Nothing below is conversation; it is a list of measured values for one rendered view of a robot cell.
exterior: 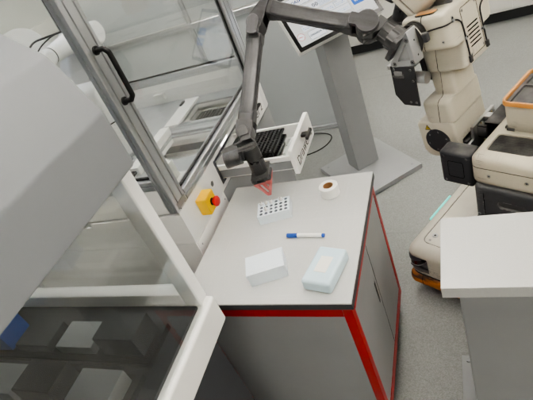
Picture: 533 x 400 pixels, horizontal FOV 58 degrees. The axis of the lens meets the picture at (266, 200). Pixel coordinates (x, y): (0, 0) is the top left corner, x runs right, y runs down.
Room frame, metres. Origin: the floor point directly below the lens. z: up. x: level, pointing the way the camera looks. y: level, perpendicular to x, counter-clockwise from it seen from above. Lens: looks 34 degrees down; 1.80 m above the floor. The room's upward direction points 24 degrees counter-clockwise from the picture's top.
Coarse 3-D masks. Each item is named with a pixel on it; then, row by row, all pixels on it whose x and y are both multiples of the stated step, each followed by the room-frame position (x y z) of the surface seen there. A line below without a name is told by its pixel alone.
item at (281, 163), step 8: (272, 128) 1.84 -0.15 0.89; (280, 128) 1.83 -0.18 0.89; (288, 128) 1.81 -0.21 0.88; (296, 128) 1.79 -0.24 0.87; (232, 136) 1.93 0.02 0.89; (264, 136) 1.87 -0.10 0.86; (288, 136) 1.81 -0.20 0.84; (272, 160) 1.60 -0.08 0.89; (280, 160) 1.59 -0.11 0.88; (288, 160) 1.57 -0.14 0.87; (224, 168) 1.71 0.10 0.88; (232, 168) 1.69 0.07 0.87; (240, 168) 1.67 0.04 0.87; (248, 168) 1.66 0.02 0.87; (272, 168) 1.61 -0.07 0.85; (280, 168) 1.59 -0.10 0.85; (288, 168) 1.58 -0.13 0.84; (224, 176) 1.71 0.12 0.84; (232, 176) 1.70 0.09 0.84
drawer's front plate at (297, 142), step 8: (304, 112) 1.79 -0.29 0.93; (304, 120) 1.73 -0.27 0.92; (304, 128) 1.71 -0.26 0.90; (312, 128) 1.79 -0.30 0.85; (296, 136) 1.63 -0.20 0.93; (312, 136) 1.76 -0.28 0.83; (296, 144) 1.59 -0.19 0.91; (288, 152) 1.55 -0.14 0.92; (296, 152) 1.57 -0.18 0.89; (296, 160) 1.55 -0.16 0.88; (304, 160) 1.61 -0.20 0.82; (296, 168) 1.54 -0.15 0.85
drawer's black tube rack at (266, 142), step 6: (264, 132) 1.83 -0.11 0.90; (270, 132) 1.80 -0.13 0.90; (276, 132) 1.79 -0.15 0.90; (258, 138) 1.80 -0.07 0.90; (264, 138) 1.77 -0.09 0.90; (270, 138) 1.75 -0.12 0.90; (282, 138) 1.77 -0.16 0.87; (258, 144) 1.74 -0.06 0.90; (264, 144) 1.73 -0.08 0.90; (270, 144) 1.70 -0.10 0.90; (282, 144) 1.73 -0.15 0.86; (264, 150) 1.68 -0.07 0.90; (276, 150) 1.69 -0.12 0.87; (264, 156) 1.68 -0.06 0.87; (270, 156) 1.66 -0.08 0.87
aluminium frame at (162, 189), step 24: (48, 0) 1.44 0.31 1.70; (72, 0) 1.48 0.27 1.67; (72, 24) 1.43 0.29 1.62; (72, 48) 1.44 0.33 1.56; (240, 48) 2.25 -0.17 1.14; (96, 72) 1.42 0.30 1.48; (120, 96) 1.45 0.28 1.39; (240, 96) 2.08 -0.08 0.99; (120, 120) 1.44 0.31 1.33; (144, 144) 1.44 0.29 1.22; (216, 144) 1.77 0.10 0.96; (144, 168) 1.44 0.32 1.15; (168, 168) 1.48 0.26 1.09; (192, 168) 1.61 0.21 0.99; (144, 192) 1.47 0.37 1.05; (168, 192) 1.43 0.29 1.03
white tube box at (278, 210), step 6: (282, 198) 1.46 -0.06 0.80; (288, 198) 1.45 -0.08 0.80; (258, 204) 1.50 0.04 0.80; (264, 204) 1.48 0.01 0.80; (270, 204) 1.46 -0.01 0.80; (276, 204) 1.46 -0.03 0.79; (282, 204) 1.43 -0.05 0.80; (288, 204) 1.42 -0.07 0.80; (258, 210) 1.46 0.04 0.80; (264, 210) 1.44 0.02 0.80; (270, 210) 1.42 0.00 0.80; (276, 210) 1.42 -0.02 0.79; (282, 210) 1.39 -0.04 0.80; (288, 210) 1.39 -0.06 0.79; (258, 216) 1.42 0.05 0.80; (264, 216) 1.41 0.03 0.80; (270, 216) 1.41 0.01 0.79; (276, 216) 1.40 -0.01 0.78; (282, 216) 1.39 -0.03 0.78; (288, 216) 1.39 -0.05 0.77; (264, 222) 1.41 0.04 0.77
